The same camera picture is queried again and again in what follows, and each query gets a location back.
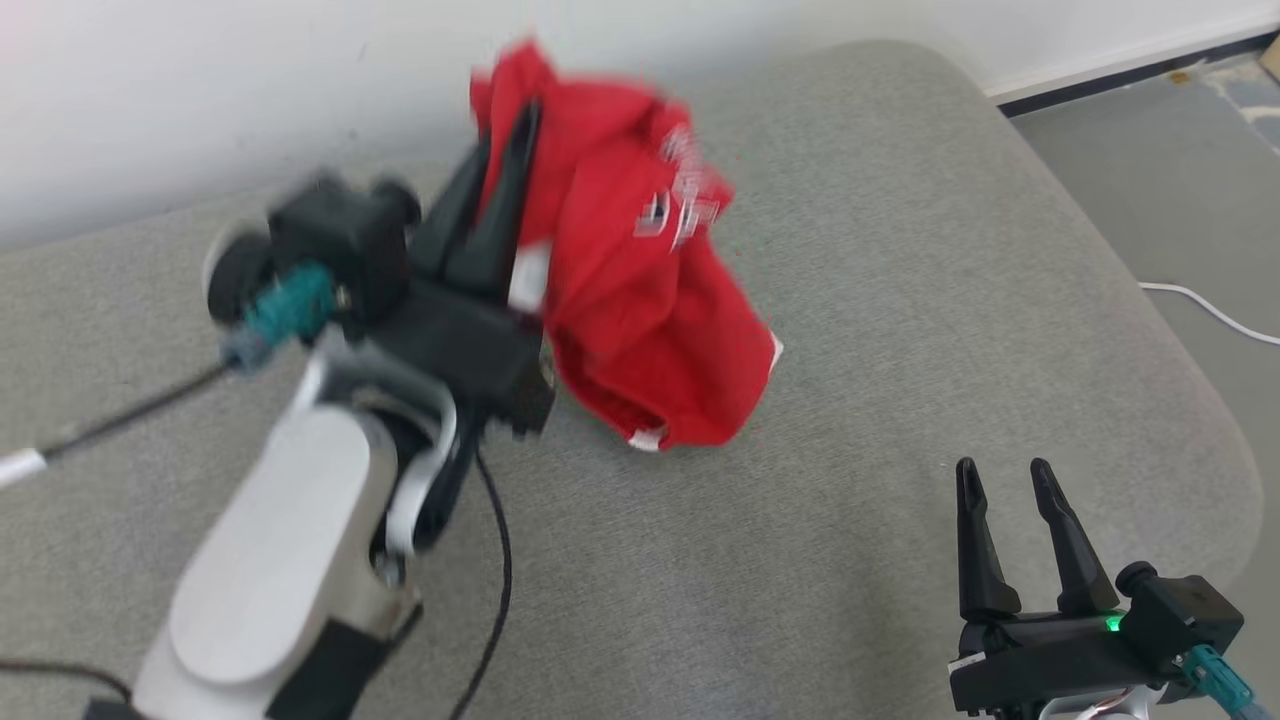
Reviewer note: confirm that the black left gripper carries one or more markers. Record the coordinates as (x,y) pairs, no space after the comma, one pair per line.
(470,350)

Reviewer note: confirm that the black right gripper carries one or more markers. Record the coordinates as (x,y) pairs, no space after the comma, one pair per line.
(1050,660)

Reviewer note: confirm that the red shorts with white trim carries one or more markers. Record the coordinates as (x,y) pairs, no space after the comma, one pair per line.
(640,320)

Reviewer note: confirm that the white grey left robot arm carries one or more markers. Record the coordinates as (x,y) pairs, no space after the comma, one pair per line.
(270,540)

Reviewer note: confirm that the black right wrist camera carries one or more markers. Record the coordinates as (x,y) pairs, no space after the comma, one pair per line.
(1185,610)

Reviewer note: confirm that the teal left camera plug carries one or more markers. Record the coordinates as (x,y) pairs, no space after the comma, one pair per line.
(290,300)

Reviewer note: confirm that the teal camera plug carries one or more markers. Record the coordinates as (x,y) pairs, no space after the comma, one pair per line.
(290,300)
(1220,680)

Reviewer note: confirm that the teal right camera plug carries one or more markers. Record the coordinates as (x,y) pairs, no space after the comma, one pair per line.
(1220,680)

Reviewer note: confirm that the dark wall baseboard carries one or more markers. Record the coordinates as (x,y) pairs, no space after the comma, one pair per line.
(1100,88)

